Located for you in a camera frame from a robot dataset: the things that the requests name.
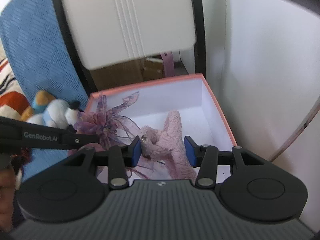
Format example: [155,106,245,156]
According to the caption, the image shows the pink fuzzy cloth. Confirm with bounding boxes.
[139,111,196,182]

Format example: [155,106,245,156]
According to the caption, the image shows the purple ribbon flower hair accessory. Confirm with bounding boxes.
[75,91,166,181]

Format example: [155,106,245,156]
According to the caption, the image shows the white blue duck plush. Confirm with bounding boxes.
[27,99,69,129]

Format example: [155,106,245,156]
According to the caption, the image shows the brown bear plush blue shirt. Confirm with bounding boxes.
[21,90,55,121]

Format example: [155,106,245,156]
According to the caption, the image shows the small panda plush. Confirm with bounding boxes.
[65,101,80,132]

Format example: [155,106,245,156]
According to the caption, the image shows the person's left hand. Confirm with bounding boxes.
[0,165,20,232]

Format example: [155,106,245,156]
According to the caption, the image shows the red black white striped blanket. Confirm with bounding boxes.
[0,58,29,120]

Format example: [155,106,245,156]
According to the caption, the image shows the pink cardboard box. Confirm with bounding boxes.
[67,73,238,184]

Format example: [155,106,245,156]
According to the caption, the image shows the cardboard boxes behind chair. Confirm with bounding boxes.
[89,51,193,92]

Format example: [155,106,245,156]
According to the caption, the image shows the blue textured mattress pad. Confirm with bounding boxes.
[0,0,90,183]

